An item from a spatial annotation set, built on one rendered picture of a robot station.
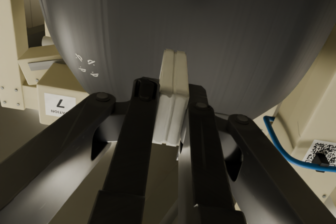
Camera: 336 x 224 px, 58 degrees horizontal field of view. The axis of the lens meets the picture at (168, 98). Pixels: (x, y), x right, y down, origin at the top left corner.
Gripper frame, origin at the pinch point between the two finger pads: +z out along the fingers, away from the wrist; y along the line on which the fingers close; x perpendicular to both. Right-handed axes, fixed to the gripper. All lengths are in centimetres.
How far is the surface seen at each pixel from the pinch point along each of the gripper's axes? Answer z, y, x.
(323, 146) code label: 33, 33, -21
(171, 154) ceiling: 276, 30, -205
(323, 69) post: 34.4, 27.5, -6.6
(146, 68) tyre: 12.4, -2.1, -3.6
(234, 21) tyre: 9.2, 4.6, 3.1
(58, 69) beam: 70, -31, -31
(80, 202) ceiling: 195, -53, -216
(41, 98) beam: 61, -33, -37
